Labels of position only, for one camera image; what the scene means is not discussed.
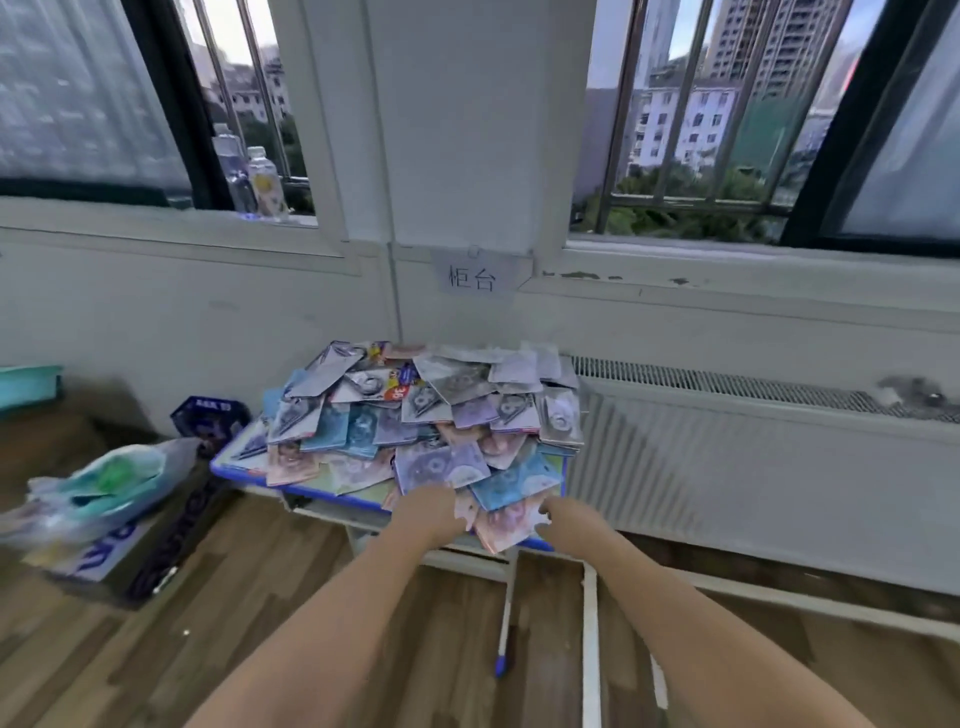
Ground yellow-label plastic bottle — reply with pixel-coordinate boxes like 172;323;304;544
246;146;289;219

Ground translucent plastic bag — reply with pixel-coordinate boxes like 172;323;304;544
0;438;202;552

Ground white and blue cardboard box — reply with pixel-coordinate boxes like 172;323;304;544
22;480;226;606

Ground pile of colourful card packets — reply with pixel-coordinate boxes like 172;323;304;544
231;340;586;555

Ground person's right forearm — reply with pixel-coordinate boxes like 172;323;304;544
577;536;875;728

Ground person's left forearm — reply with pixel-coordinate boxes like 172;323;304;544
184;517;451;728

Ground white paper wall label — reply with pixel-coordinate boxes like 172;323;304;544
430;247;535;298

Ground pink card packet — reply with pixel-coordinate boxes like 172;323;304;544
472;491;560;555

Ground person's left hand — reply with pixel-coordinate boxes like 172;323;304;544
390;484;468;550

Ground small blue-edged desk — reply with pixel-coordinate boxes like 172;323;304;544
210;420;601;728

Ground dark blue printed box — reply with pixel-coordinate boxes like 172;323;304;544
171;396;253;456

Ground teal plastic tray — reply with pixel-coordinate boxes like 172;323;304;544
0;364;64;412

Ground white radiator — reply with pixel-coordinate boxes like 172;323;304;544
564;355;960;598

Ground person's right hand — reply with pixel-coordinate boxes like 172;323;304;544
534;495;615;561

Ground metal window bars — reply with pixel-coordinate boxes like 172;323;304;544
571;0;852;243
174;0;312;215

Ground clear plastic water bottle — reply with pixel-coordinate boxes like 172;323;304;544
212;123;256;214

